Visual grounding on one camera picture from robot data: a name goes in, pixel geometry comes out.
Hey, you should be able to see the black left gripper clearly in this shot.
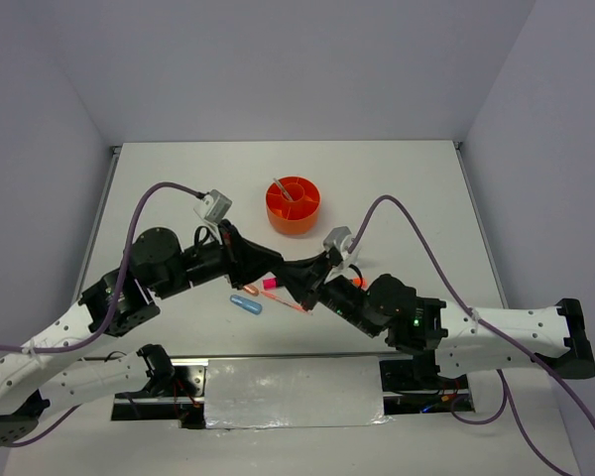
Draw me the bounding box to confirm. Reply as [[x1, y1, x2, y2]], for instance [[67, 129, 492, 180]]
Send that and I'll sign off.
[[157, 217, 285, 298]]

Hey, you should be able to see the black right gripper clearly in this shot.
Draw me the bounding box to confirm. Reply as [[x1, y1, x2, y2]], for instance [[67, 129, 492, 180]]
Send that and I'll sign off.
[[269, 250, 380, 337]]

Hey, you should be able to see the thin orange pen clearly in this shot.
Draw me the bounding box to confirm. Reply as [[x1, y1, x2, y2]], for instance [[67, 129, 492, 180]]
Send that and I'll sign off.
[[260, 291, 312, 315]]

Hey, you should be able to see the clear white pen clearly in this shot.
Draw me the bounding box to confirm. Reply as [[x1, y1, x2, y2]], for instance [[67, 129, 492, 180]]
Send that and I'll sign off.
[[273, 178, 295, 203]]

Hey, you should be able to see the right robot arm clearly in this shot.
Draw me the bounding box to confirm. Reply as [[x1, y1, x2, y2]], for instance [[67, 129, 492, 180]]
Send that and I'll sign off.
[[273, 252, 595, 388]]

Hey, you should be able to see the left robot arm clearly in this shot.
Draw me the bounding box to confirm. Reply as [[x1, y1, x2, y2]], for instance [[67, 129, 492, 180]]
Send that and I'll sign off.
[[0, 220, 284, 447]]

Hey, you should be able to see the orange capsule eraser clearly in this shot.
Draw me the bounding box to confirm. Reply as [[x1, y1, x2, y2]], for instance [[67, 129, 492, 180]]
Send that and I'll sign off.
[[243, 285, 259, 296]]

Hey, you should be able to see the pink highlighter with black cap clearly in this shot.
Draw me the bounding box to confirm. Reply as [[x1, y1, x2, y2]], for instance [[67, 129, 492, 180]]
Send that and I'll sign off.
[[262, 278, 280, 291]]

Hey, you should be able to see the blue capsule eraser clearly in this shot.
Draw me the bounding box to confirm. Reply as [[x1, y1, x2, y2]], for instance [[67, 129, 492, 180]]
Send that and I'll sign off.
[[229, 295, 263, 315]]

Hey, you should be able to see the orange highlighter with black body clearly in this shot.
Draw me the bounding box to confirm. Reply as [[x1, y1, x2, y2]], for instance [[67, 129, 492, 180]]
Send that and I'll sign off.
[[351, 278, 368, 289]]

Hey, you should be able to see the orange round compartment organizer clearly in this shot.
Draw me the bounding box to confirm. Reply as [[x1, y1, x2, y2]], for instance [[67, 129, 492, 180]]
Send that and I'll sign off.
[[265, 177, 321, 236]]

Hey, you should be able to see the silver foil covered panel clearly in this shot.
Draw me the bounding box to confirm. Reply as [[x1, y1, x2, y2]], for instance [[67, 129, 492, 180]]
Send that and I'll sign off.
[[204, 356, 387, 429]]

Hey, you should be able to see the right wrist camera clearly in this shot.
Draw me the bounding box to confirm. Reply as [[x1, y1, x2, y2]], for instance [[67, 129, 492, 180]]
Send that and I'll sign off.
[[322, 226, 361, 272]]

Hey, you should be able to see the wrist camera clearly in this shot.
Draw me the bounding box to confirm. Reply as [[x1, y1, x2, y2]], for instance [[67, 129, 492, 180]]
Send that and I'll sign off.
[[194, 189, 232, 224], [322, 226, 361, 272]]

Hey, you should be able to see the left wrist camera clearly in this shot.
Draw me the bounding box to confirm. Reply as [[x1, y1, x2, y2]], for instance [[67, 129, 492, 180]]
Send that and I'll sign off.
[[194, 189, 232, 224]]

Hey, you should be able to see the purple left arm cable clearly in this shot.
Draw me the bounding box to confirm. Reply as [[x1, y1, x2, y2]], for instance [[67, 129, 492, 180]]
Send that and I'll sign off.
[[0, 181, 207, 447]]

